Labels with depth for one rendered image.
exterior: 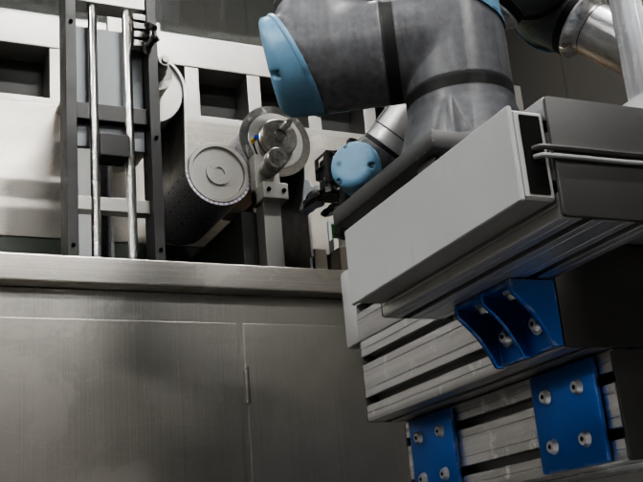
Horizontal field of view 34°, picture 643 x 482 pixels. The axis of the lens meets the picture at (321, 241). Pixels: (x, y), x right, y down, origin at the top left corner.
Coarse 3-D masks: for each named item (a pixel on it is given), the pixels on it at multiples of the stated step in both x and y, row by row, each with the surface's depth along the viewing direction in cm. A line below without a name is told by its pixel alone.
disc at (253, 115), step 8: (256, 112) 202; (264, 112) 203; (272, 112) 203; (280, 112) 204; (248, 120) 200; (296, 120) 205; (240, 128) 199; (248, 128) 200; (304, 128) 206; (240, 136) 199; (304, 136) 205; (240, 144) 198; (248, 144) 199; (304, 144) 204; (248, 152) 198; (304, 152) 204; (248, 160) 198; (304, 160) 203; (288, 168) 201; (296, 168) 202; (280, 176) 200
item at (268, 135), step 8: (272, 120) 200; (280, 120) 201; (264, 128) 199; (272, 128) 200; (288, 128) 201; (264, 136) 199; (272, 136) 200; (280, 136) 200; (288, 136) 201; (296, 136) 202; (264, 144) 198; (272, 144) 199; (280, 144) 200; (288, 144) 200; (296, 144) 201; (264, 152) 200; (288, 152) 200
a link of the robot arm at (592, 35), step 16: (560, 0) 158; (576, 0) 159; (592, 0) 159; (528, 16) 159; (544, 16) 159; (560, 16) 159; (576, 16) 159; (592, 16) 158; (608, 16) 158; (528, 32) 165; (544, 32) 162; (560, 32) 160; (576, 32) 160; (592, 32) 158; (608, 32) 157; (544, 48) 170; (560, 48) 162; (576, 48) 162; (592, 48) 159; (608, 48) 157; (608, 64) 159
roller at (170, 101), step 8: (176, 80) 198; (168, 88) 197; (176, 88) 198; (168, 96) 196; (176, 96) 197; (160, 104) 195; (168, 104) 196; (176, 104) 196; (160, 112) 194; (168, 112) 195; (168, 120) 197; (136, 160) 211; (112, 168) 212; (120, 168) 212
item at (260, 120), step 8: (256, 120) 201; (264, 120) 202; (256, 128) 201; (296, 128) 204; (248, 136) 199; (256, 144) 199; (296, 152) 203; (288, 160) 201; (296, 160) 202; (248, 192) 211; (240, 200) 215; (248, 200) 215; (232, 208) 219; (240, 208) 220
